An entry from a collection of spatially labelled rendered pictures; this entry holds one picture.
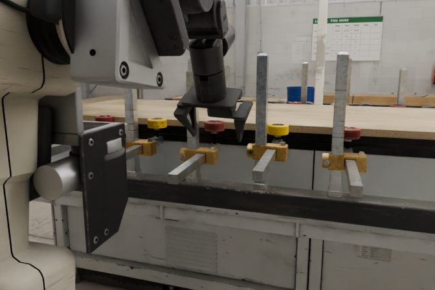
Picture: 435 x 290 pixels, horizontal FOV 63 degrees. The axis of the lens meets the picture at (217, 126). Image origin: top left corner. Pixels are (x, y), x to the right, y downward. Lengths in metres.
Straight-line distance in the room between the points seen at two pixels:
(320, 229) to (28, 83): 1.11
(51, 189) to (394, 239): 1.11
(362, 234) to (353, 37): 7.21
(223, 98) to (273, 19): 7.85
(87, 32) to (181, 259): 1.53
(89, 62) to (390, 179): 1.28
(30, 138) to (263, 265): 1.35
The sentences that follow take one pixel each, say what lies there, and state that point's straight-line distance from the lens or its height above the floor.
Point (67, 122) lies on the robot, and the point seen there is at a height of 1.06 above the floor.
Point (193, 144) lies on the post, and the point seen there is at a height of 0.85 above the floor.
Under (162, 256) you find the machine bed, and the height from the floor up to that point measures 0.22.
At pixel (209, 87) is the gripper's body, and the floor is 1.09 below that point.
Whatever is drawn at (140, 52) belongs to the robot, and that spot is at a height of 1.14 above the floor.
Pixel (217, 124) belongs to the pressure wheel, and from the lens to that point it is 1.37.
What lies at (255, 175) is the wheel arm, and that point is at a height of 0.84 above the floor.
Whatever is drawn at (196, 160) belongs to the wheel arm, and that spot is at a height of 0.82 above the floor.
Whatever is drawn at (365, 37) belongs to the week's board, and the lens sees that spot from 8.36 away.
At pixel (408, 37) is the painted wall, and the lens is 8.50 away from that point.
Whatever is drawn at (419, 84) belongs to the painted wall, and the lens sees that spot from 8.55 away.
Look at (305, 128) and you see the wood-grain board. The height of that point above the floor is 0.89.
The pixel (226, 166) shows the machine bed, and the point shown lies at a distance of 1.50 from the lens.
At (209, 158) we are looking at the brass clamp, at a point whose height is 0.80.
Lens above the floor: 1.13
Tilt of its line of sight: 10 degrees down
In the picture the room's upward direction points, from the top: straight up
